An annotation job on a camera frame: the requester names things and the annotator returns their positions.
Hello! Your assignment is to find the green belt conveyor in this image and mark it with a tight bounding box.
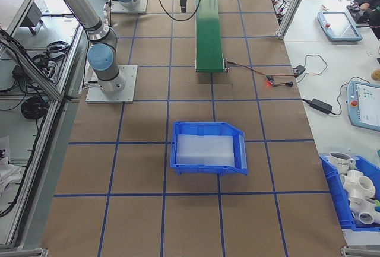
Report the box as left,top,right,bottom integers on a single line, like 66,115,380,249
194,0,229,74

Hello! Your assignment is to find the blue plastic storage bin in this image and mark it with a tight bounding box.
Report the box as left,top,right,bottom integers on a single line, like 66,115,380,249
319,153,380,233
169,121,249,177

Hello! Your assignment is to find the grey metal box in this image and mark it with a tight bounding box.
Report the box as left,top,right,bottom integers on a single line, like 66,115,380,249
19,1,45,35

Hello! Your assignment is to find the grey blue teach pendant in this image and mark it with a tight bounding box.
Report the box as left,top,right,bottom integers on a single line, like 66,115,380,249
316,10,363,43
345,80,380,132

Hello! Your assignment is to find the black power adapter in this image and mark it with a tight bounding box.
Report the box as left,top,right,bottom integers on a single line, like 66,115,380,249
302,97,334,114

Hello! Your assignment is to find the white printed mug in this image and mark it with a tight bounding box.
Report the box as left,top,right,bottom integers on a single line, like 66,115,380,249
328,151,356,175

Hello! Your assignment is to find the white crumpled cloth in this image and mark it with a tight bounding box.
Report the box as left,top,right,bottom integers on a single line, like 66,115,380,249
0,135,21,192

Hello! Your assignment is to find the white PVC pipe fitting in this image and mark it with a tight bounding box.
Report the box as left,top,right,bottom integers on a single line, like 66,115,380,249
349,196,380,226
339,170,376,200

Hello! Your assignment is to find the white square base plate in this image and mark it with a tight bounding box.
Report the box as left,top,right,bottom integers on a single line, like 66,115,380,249
85,65,139,104
110,0,149,14

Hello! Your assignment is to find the red black conveyor wire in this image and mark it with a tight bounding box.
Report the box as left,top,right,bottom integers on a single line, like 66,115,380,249
227,60,270,78

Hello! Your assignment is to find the aluminium profile post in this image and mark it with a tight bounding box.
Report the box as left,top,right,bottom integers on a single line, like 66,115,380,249
278,0,313,40

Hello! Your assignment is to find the black cable bundle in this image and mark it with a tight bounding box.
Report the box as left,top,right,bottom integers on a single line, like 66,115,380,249
46,40,72,59

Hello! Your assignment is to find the thin looped module wire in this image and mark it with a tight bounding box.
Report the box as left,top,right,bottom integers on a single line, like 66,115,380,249
296,54,328,84

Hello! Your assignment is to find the V-shaped metal bar frame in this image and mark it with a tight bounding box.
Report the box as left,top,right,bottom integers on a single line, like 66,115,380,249
0,0,90,250

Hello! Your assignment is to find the black cable coil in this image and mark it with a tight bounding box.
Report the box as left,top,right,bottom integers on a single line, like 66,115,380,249
21,95,50,120

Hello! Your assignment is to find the black adapter cable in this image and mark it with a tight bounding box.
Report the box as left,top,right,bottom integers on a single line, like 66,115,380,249
331,76,371,116

